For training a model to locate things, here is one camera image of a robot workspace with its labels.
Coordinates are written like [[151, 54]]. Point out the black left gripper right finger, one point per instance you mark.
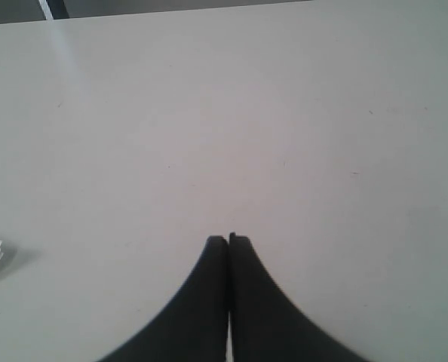
[[265, 324]]

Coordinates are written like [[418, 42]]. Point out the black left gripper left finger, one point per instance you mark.
[[193, 326]]

